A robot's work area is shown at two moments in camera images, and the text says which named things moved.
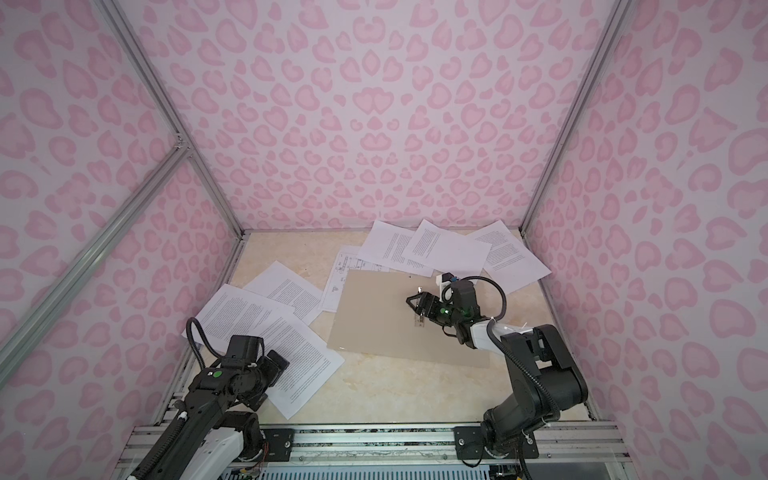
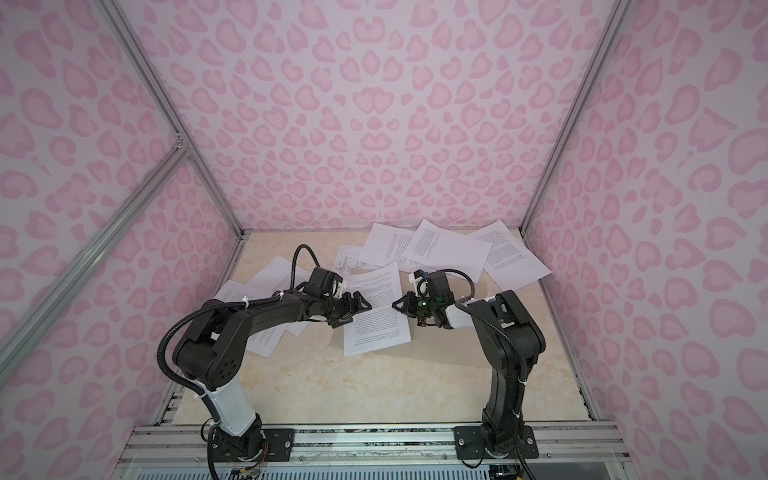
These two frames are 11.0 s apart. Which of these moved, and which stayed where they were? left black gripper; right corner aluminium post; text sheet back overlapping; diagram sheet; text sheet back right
Moved: left black gripper
Stayed: text sheet back right; diagram sheet; text sheet back overlapping; right corner aluminium post
